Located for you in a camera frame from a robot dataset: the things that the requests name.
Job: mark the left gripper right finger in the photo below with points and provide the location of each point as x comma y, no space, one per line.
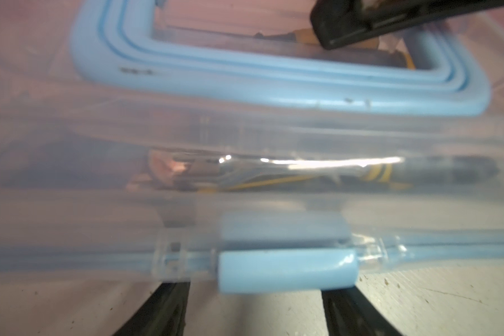
349,313

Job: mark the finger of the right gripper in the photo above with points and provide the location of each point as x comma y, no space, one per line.
377,18

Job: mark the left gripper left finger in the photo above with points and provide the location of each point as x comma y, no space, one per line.
163,314

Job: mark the small yellow handle screwdriver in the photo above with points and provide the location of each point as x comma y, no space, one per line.
353,48

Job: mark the large yellow black utility knife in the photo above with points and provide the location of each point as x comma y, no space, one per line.
205,171

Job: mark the light blue plastic tool box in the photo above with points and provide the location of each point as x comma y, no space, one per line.
87,88

